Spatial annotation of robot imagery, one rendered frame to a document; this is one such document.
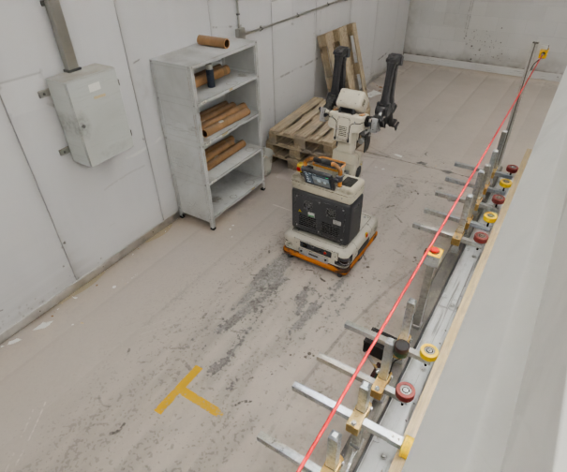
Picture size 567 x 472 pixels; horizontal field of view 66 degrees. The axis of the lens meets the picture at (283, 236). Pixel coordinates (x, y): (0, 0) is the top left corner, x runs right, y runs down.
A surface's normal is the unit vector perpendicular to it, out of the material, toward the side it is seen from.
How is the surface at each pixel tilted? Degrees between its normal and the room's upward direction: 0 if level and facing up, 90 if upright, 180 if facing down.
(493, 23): 90
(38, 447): 0
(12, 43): 90
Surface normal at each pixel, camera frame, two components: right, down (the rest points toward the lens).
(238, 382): -0.02, -0.79
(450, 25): -0.54, 0.52
